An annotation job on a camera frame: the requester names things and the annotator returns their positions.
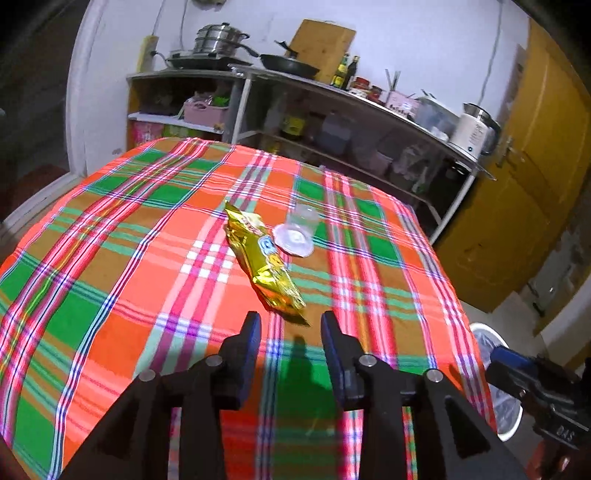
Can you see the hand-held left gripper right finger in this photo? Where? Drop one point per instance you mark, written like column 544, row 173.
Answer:
column 333, row 364

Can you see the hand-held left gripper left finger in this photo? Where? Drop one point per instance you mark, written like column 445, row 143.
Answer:
column 249, row 360

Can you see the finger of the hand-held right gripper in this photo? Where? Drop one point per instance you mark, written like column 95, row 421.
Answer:
column 515, row 360
column 508, row 381

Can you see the white trash bin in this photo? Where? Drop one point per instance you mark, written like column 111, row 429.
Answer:
column 505, row 415

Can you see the gold snack wrapper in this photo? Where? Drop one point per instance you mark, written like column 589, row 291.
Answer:
column 263, row 258

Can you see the clear plastic cup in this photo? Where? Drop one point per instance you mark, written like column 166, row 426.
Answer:
column 295, row 235

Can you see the plaid tablecloth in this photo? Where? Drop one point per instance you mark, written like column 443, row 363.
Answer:
column 138, row 277

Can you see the yellow wooden door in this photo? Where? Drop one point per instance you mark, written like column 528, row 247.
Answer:
column 531, row 184

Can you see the pink plastic bags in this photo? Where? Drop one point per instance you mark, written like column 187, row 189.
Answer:
column 413, row 161

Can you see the dark oil jug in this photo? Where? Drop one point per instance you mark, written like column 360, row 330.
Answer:
column 336, row 134

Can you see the white electric kettle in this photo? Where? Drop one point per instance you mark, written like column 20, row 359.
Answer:
column 471, row 131

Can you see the yellow seasoning bottle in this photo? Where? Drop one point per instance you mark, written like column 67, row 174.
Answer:
column 292, row 127

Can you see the pink patterned box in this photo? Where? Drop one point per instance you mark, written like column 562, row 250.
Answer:
column 147, row 132

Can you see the pink plastic basket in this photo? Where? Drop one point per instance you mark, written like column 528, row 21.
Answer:
column 205, row 113

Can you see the grey clear container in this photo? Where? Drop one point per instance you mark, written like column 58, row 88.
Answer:
column 436, row 117

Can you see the metal kitchen rack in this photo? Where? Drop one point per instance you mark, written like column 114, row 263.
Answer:
column 369, row 104

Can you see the pink utensil holder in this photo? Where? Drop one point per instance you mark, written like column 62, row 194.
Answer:
column 404, row 105

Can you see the red sauce jar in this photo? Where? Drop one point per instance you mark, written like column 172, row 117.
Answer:
column 376, row 93
column 361, row 86

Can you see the dark chopsticks bundle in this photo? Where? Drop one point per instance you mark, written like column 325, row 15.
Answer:
column 393, row 81

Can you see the yellow label sauce bottle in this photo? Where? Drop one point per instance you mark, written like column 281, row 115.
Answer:
column 340, row 74

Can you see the wooden shelf unit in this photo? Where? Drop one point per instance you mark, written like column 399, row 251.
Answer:
column 184, row 76

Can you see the dark sauce bottle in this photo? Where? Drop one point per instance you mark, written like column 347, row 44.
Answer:
column 353, row 74

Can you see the black frying pan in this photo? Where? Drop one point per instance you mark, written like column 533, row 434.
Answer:
column 288, row 67

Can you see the black induction cooker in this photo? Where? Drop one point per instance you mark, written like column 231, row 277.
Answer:
column 203, row 61

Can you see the wooden cutting board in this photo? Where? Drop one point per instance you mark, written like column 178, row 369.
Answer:
column 323, row 46

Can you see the steel steamer pot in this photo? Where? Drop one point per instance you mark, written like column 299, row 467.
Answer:
column 219, row 39

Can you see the yellow power strip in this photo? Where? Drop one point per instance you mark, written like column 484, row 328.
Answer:
column 147, row 53

